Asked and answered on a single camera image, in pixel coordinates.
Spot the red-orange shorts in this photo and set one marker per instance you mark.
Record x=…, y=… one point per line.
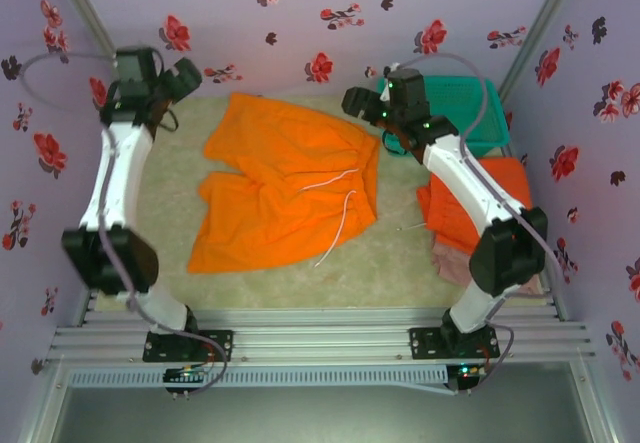
x=450, y=208

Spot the light orange shorts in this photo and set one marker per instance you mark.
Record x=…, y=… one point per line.
x=280, y=178

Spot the pink shorts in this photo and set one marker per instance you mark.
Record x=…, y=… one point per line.
x=450, y=268

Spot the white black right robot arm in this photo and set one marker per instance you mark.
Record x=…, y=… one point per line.
x=465, y=178

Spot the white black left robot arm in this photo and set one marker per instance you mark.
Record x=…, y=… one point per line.
x=125, y=173

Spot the teal plastic basket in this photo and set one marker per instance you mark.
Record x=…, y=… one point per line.
x=465, y=108

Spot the grey metal panel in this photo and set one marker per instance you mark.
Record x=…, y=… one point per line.
x=320, y=418

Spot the aluminium side rail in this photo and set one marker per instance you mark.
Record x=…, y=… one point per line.
x=555, y=303
x=86, y=313

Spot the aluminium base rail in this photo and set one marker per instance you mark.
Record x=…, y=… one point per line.
x=320, y=335

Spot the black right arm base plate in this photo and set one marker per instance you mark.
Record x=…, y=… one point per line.
x=425, y=343

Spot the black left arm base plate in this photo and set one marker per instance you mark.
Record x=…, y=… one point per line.
x=220, y=345

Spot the aluminium lower frame bar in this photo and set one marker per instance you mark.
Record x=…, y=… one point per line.
x=597, y=408
x=42, y=408

